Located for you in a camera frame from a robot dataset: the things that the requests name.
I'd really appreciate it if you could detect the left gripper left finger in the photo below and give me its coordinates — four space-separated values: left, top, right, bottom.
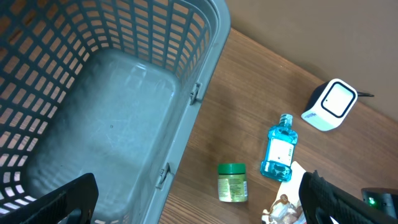
1 173 99 224

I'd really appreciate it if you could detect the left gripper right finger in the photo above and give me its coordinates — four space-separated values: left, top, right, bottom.
298 172 397 224

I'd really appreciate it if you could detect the white brown snack pouch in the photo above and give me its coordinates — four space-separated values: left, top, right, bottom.
261 161 307 224

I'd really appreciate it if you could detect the blue mouthwash bottle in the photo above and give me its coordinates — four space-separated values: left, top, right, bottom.
260 114 298 182

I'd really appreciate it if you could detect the green lid spice jar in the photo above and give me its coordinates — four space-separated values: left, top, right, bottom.
218 163 248 202

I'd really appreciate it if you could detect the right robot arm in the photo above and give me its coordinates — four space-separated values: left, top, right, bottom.
361 187 398 218

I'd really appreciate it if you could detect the white barcode scanner box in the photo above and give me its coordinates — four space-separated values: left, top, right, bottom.
301 78 358 131

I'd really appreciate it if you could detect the grey plastic mesh basket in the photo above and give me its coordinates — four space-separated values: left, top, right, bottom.
1 0 231 223

